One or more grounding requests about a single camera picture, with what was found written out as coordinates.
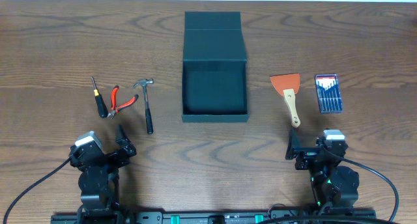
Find small black handled hammer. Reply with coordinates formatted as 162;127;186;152
133;79;154;135

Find red handled pliers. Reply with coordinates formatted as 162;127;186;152
108;85;139;120

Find black yellow screwdriver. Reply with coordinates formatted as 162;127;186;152
91;77;108;118

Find orange scraper wooden handle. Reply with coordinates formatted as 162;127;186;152
270;73;300;128

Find precision screwdriver set case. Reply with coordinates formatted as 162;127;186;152
315;74;343;114

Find dark green hinged box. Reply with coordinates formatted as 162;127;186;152
182;12;249;123

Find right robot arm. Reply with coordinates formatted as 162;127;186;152
285;129;359;215

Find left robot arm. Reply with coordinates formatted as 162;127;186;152
68;125;136;212

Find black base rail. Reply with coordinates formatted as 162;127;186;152
50;209;377;224

